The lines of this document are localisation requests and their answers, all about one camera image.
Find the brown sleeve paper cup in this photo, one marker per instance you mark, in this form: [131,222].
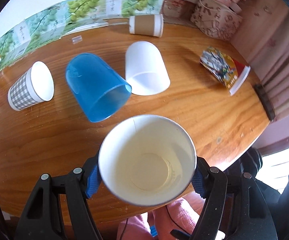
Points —
[147,24]

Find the small clear plastic tube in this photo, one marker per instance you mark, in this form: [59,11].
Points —
[76,40]

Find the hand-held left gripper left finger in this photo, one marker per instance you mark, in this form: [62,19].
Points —
[92,180]

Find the white paper cup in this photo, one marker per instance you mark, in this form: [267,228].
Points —
[147,158]

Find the red print box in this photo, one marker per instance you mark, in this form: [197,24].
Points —
[175,6]

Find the blue plastic cup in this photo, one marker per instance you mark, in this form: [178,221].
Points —
[97,85]

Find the dark table edge clamp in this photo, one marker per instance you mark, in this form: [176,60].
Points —
[265,101]

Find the white plastic cup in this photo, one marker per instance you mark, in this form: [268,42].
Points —
[145,67]

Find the letter print basket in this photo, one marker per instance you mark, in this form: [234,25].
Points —
[217,20]

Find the colourful printed paper cup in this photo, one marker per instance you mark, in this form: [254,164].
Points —
[222,67]

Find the pink clothing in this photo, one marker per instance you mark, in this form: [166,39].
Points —
[184,220]

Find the pink curtain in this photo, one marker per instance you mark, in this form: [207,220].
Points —
[277,62]

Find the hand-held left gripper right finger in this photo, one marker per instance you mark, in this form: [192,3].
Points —
[199,182]

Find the green grape print box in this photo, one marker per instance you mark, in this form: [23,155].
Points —
[67,15]

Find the grey checkered paper cup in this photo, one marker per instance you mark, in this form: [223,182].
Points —
[32,86]

